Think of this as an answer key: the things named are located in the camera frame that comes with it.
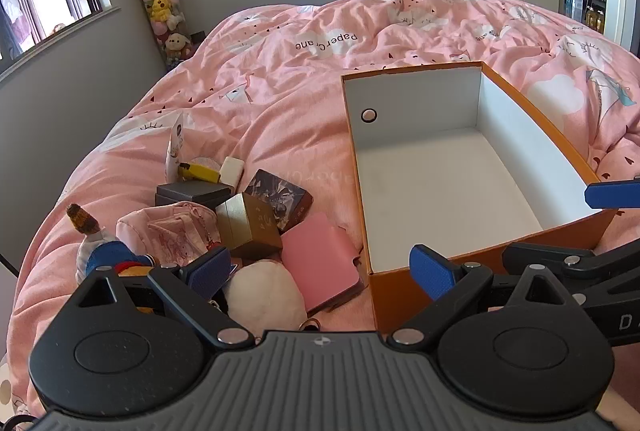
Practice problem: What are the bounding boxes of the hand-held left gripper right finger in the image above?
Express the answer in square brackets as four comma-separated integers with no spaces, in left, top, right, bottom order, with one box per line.
[387,243,586,347]

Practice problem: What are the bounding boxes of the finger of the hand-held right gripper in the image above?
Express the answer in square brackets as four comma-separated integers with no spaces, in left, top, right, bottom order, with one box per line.
[501,242,608,284]
[584,177,640,210]

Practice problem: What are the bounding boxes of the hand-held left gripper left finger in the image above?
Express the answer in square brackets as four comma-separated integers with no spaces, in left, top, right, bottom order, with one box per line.
[70,246,256,347]

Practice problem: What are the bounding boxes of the gold box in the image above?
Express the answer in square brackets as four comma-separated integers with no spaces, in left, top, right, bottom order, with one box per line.
[216,192,283,262]

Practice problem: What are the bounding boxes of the grey box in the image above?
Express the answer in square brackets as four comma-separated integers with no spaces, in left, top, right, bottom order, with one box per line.
[155,182,236,212]

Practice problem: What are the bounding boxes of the yellow plastic gadget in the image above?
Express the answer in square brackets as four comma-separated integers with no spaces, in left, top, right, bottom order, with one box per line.
[179,163,221,184]

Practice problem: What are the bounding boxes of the dark patterned box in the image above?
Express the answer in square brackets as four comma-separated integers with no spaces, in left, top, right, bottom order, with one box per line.
[243,169,313,232]

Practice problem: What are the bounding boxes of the orange cardboard box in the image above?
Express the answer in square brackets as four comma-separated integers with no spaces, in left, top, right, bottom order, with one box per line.
[341,61,619,332]

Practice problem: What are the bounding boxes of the pink fabric pouch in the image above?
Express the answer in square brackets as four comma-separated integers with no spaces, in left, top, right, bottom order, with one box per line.
[116,202,221,269]

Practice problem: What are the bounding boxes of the white plush ball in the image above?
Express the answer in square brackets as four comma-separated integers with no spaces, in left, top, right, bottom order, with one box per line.
[222,258,308,329]

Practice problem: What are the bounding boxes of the small white box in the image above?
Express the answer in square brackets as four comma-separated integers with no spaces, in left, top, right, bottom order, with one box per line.
[220,157,245,189]

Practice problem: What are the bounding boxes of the plush doll blue outfit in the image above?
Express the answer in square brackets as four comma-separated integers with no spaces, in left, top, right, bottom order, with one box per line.
[66,203,156,287]

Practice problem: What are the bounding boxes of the pink notebook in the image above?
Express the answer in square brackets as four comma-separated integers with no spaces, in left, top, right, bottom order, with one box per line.
[280,212,366,314]

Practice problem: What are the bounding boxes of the pink printed duvet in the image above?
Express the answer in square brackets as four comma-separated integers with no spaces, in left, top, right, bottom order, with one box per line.
[7,0,640,431]

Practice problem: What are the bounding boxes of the hallway shelf with bottles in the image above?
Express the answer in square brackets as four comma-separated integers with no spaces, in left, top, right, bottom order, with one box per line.
[565,0,608,32]

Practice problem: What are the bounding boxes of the clear tube of plush toys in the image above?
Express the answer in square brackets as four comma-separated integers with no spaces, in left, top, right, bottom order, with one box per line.
[127,0,196,66]

